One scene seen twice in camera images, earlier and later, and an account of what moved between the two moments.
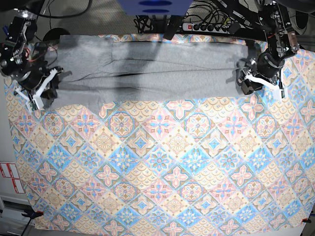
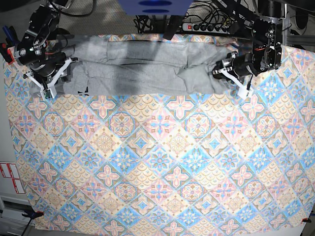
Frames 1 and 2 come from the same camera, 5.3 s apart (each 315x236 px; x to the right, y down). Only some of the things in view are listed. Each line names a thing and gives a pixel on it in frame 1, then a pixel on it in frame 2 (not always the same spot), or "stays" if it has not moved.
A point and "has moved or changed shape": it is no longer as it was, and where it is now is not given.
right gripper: x=264 y=69 -> x=239 y=68
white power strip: x=208 y=27 stays
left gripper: x=39 y=85 -> x=45 y=73
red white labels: x=9 y=170 stays
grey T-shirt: x=98 y=68 has moved or changed shape
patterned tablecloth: x=239 y=160 stays
